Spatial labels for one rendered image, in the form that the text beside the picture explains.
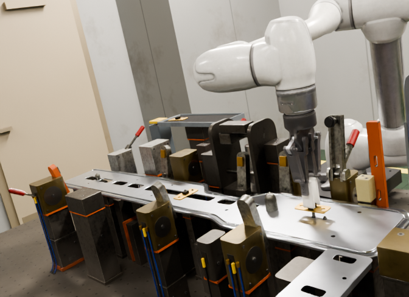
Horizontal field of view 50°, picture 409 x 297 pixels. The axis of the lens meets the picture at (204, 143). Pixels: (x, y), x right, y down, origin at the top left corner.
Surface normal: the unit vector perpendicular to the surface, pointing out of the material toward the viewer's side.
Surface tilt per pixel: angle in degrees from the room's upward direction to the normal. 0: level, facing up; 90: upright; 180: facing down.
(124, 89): 90
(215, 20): 90
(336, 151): 81
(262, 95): 90
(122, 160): 90
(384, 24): 121
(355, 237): 0
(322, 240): 0
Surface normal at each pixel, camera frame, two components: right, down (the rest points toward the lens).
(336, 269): -0.19, -0.95
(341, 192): -0.69, 0.30
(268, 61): -0.49, 0.27
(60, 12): 0.65, 0.06
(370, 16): -0.36, 0.64
